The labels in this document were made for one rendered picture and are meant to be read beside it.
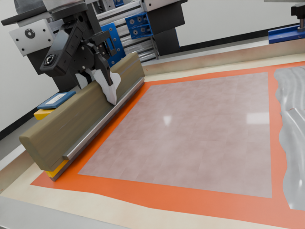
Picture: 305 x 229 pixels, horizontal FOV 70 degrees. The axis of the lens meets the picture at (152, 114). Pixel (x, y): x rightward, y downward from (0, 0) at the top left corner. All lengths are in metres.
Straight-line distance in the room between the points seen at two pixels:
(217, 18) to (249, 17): 0.51
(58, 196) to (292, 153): 0.34
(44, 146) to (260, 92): 0.41
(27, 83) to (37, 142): 3.85
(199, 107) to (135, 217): 0.26
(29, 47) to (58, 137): 0.59
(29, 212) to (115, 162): 0.14
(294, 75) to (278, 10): 3.73
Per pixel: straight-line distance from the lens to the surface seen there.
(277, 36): 0.64
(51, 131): 0.40
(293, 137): 0.35
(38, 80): 4.35
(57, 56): 0.43
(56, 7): 0.47
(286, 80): 0.51
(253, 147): 0.35
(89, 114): 0.46
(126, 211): 0.31
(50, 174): 0.42
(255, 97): 0.47
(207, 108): 0.45
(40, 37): 0.94
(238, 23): 4.26
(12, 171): 0.51
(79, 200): 0.37
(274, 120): 0.40
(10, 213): 0.38
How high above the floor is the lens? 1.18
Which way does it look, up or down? 28 degrees down
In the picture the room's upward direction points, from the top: 19 degrees counter-clockwise
